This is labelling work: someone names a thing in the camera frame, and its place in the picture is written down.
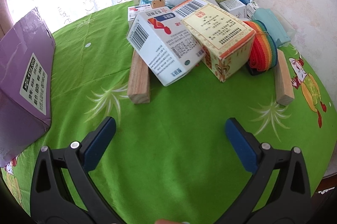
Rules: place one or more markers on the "teal patterned box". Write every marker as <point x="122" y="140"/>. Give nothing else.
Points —
<point x="145" y="2"/>

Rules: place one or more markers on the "white text printed box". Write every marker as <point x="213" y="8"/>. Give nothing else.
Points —
<point x="231" y="6"/>

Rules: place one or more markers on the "small white red box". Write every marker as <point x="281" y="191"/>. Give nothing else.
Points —
<point x="132" y="14"/>

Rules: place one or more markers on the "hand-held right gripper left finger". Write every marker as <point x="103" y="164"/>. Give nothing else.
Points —
<point x="99" y="146"/>

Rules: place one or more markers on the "yellow ornate carton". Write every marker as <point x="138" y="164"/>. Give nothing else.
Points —
<point x="221" y="34"/>

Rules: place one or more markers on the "purple cardboard box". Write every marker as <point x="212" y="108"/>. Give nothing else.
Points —
<point x="23" y="60"/>

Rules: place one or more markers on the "wooden block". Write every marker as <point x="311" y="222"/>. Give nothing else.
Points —
<point x="283" y="82"/>
<point x="138" y="82"/>

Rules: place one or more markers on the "white cartoon print box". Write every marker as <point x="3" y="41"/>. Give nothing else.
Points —
<point x="252" y="10"/>

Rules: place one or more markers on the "white red print medicine box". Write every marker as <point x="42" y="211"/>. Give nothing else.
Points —
<point x="163" y="55"/>

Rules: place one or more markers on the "green printed tablecloth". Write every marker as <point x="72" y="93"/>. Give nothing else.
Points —
<point x="171" y="121"/>

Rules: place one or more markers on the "person's right hand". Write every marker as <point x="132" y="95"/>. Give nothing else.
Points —
<point x="167" y="221"/>

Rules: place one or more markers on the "small brown wooden cube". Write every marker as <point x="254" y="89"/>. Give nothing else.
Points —
<point x="158" y="4"/>

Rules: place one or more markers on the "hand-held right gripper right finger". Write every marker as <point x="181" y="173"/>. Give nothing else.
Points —
<point x="242" y="146"/>

